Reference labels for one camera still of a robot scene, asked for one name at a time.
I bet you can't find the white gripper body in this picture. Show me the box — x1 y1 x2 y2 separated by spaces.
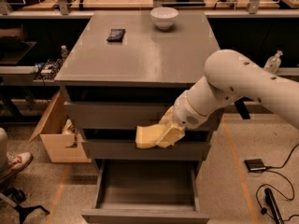
172 91 207 130

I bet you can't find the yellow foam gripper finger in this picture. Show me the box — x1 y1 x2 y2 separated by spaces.
156 122 185 148
159 106 173 125

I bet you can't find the yellow sponge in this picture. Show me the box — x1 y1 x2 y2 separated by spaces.
135 124 164 149

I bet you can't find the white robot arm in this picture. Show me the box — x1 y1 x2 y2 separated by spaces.
155 49 299 147

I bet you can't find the grey drawer cabinet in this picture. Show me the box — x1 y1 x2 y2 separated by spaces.
54 10 235 224

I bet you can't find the grey open bottom drawer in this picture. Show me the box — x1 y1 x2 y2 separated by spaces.
81 160 209 224

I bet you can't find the grey middle drawer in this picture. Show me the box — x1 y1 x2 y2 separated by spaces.
82 140 211 161

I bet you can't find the grey top drawer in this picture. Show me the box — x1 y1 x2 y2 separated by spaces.
64 102 170 129

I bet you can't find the black foot pedal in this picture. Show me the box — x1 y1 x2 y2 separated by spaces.
244 159 266 173

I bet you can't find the white bowl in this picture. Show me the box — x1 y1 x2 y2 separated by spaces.
150 7 178 30

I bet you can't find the dark blue snack packet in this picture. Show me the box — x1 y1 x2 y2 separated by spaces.
107 29 125 42

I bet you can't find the clear sanitizer bottle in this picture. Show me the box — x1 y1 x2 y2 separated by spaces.
264 50 283 74

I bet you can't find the open cardboard box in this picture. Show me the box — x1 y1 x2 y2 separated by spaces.
29 91 91 163

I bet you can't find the black power strip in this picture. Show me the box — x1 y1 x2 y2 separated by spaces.
264 188 284 224

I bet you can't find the small plastic bottle left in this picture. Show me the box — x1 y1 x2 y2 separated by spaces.
61 45 68 62

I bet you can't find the black patterned tray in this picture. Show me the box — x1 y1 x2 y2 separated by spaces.
36 59 63 80

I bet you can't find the white red sneaker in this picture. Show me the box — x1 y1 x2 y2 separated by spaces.
7 152 33 174

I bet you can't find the grey trouser leg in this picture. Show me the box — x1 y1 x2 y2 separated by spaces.
0 128 8 177

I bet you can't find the black chair base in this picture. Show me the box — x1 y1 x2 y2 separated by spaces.
0 187 50 224

